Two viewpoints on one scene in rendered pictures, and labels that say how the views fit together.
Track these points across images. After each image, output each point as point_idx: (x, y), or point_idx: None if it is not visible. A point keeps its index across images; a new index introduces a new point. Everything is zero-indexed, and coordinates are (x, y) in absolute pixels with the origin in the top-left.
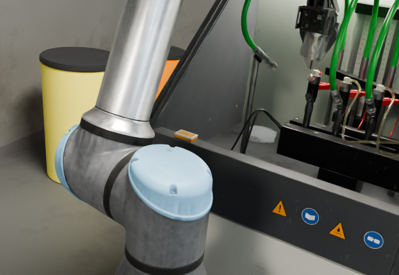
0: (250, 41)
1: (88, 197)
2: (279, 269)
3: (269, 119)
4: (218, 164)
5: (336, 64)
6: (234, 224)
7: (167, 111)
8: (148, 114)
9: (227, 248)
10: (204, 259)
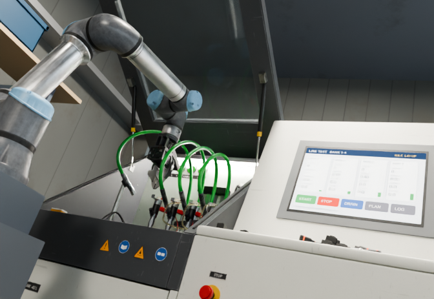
0: (119, 166)
1: None
2: (92, 298)
3: None
4: (73, 223)
5: (163, 167)
6: (70, 267)
7: (53, 205)
8: None
9: (59, 290)
10: None
